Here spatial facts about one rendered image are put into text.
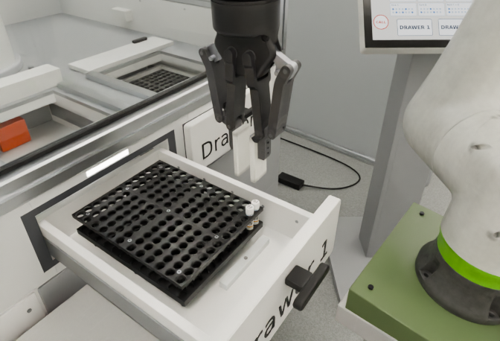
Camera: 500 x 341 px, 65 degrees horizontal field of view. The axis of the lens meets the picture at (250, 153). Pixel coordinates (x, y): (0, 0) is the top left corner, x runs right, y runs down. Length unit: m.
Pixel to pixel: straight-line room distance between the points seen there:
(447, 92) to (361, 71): 1.57
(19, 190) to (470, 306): 0.63
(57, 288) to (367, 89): 1.82
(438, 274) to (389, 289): 0.07
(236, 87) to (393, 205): 1.17
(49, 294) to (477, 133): 0.66
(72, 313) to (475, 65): 0.69
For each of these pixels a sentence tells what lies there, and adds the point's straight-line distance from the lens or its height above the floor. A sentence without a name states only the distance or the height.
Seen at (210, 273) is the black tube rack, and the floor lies 0.87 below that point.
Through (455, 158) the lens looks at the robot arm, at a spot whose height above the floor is 1.00.
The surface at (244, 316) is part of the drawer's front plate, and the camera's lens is 0.44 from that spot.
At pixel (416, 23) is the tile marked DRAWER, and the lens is 1.18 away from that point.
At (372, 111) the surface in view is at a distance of 2.24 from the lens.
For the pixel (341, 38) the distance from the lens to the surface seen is 2.20.
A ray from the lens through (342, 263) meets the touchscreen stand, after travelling 1.71.
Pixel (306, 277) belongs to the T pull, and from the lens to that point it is 0.50.
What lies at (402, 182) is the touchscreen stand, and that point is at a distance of 1.52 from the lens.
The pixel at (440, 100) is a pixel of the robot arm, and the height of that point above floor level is 1.04.
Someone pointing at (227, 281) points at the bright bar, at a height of 0.85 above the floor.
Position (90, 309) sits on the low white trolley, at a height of 0.76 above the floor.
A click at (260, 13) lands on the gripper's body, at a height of 1.19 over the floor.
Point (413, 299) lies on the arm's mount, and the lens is 0.66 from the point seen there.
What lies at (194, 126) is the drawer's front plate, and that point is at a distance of 0.76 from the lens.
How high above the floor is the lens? 1.29
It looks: 33 degrees down
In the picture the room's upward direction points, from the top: straight up
